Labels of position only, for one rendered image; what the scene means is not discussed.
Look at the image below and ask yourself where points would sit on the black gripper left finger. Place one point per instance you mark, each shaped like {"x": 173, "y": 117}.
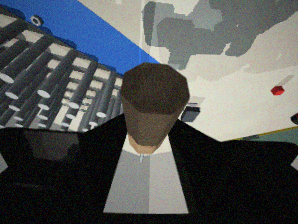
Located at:
{"x": 93, "y": 154}

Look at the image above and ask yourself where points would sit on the small grey hex nut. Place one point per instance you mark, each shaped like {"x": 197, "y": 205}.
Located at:
{"x": 38, "y": 22}

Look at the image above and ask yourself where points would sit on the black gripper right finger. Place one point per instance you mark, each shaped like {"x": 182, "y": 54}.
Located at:
{"x": 204, "y": 163}

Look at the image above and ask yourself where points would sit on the red and black screwdriver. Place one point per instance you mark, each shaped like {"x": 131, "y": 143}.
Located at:
{"x": 295, "y": 119}

